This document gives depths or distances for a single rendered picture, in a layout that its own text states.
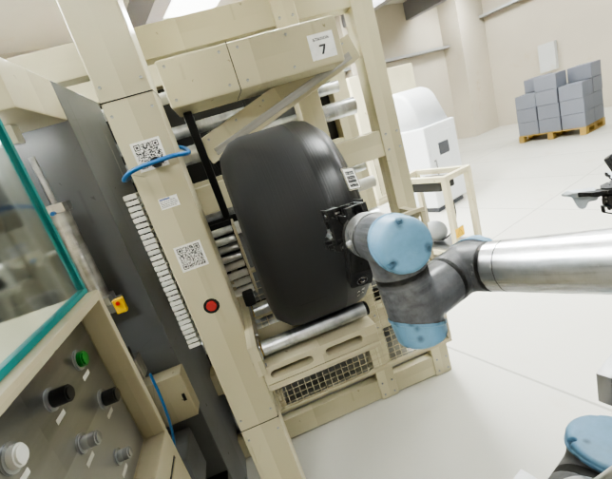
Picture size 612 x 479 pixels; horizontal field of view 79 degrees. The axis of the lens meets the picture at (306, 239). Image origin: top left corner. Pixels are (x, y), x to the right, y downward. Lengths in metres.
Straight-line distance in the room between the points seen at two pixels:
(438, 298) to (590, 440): 0.29
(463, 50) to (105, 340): 10.97
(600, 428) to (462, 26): 11.07
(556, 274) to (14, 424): 0.72
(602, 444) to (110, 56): 1.19
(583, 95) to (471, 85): 3.86
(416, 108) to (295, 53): 3.70
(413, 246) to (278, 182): 0.49
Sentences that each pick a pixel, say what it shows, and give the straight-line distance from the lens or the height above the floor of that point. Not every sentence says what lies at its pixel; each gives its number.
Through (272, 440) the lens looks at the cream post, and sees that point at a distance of 1.39.
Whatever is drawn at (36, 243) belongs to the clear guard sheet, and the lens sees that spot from 0.82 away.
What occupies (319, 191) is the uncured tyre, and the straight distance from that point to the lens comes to 0.89.
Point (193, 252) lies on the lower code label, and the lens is 1.08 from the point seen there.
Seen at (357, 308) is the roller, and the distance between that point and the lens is 1.14.
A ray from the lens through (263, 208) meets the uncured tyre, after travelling 0.87.
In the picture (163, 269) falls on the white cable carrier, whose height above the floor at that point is 1.21.
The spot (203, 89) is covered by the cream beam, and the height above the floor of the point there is 1.67.
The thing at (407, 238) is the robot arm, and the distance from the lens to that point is 0.47.
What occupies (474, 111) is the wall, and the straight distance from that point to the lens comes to 11.41.
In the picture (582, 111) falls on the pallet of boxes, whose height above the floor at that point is 0.40.
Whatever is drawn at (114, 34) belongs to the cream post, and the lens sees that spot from 1.11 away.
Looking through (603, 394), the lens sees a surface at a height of 0.61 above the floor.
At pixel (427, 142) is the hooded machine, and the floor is 0.91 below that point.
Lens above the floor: 1.45
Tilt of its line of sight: 16 degrees down
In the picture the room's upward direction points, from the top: 17 degrees counter-clockwise
